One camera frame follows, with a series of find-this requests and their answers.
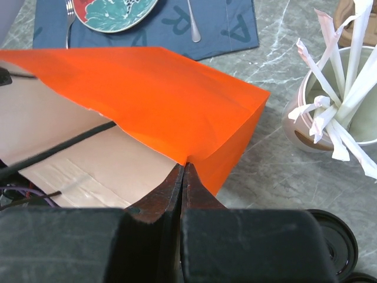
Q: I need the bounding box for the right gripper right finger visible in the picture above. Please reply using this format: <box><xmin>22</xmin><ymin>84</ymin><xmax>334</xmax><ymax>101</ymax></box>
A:
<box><xmin>181</xmin><ymin>163</ymin><xmax>225</xmax><ymax>282</ymax></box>

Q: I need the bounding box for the metal spoon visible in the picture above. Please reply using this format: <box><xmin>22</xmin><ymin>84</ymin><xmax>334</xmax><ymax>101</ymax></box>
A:
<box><xmin>187</xmin><ymin>0</ymin><xmax>201</xmax><ymax>43</ymax></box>

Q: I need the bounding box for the white cup holding stirrers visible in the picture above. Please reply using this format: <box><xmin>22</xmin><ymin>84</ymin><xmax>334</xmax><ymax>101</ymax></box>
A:
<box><xmin>282</xmin><ymin>45</ymin><xmax>377</xmax><ymax>154</ymax></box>

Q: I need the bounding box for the black coffee cup lid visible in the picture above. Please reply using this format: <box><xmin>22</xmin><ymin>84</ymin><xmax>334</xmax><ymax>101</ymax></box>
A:
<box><xmin>307</xmin><ymin>209</ymin><xmax>359</xmax><ymax>282</ymax></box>

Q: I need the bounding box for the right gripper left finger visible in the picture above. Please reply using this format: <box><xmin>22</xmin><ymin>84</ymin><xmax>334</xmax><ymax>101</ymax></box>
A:
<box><xmin>105</xmin><ymin>164</ymin><xmax>184</xmax><ymax>282</ymax></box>

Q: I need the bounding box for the metal fork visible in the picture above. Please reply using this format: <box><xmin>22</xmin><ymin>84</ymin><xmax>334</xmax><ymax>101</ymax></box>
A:
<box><xmin>65</xmin><ymin>0</ymin><xmax>76</xmax><ymax>49</ymax></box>

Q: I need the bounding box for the orange paper bag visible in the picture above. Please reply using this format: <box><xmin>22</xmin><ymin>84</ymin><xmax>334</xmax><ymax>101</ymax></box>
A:
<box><xmin>1</xmin><ymin>47</ymin><xmax>269</xmax><ymax>208</ymax></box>

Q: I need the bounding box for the wrapped white stirrers bundle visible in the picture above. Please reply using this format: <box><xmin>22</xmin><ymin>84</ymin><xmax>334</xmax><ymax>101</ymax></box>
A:
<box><xmin>282</xmin><ymin>1</ymin><xmax>376</xmax><ymax>178</ymax></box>

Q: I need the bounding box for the blue letter placemat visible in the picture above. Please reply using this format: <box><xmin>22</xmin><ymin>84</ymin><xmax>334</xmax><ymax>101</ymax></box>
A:
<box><xmin>32</xmin><ymin>1</ymin><xmax>259</xmax><ymax>61</ymax></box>

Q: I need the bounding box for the red blue floral plate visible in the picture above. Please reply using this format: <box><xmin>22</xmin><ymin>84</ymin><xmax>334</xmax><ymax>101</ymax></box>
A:
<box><xmin>73</xmin><ymin>0</ymin><xmax>158</xmax><ymax>34</ymax></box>

